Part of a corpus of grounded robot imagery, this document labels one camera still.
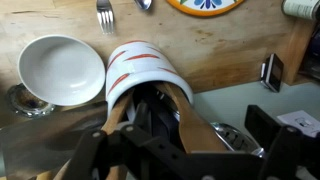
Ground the silver spoon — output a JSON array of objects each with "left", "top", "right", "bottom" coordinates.
[{"left": 133, "top": 0, "right": 154, "bottom": 11}]

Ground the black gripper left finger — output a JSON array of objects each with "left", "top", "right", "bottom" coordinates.
[{"left": 61, "top": 102, "right": 188, "bottom": 180}]

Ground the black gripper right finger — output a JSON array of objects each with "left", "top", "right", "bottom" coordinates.
[{"left": 244, "top": 104, "right": 320, "bottom": 180}]

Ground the wooden spatula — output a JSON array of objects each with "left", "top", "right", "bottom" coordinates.
[{"left": 154, "top": 81, "right": 229, "bottom": 154}]

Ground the black plastic spatula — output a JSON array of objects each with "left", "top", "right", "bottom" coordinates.
[{"left": 133, "top": 85, "right": 183, "bottom": 149}]

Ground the silver fork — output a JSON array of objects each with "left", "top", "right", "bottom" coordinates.
[{"left": 95, "top": 0, "right": 115, "bottom": 35}]

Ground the white ceramic bowl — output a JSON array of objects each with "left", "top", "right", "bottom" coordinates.
[{"left": 17, "top": 34, "right": 107, "bottom": 107}]

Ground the small black white device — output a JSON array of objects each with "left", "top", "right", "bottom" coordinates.
[{"left": 259, "top": 53, "right": 285, "bottom": 93}]

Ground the small black-lid pepper jar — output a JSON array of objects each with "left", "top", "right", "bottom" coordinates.
[{"left": 281, "top": 0, "right": 320, "bottom": 21}]

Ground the wooden spice tray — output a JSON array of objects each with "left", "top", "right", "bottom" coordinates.
[{"left": 283, "top": 18, "right": 320, "bottom": 86}]

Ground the white wall outlet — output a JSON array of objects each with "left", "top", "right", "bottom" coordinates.
[{"left": 276, "top": 109, "right": 320, "bottom": 138}]

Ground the colourful floral ceramic plate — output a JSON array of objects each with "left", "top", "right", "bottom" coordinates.
[{"left": 165, "top": 0, "right": 246, "bottom": 18}]

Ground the white orange-striped utensil crock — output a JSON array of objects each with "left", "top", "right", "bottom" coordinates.
[{"left": 105, "top": 39, "right": 194, "bottom": 118}]

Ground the wooden spoon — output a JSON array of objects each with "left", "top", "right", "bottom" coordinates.
[{"left": 99, "top": 89, "right": 134, "bottom": 136}]

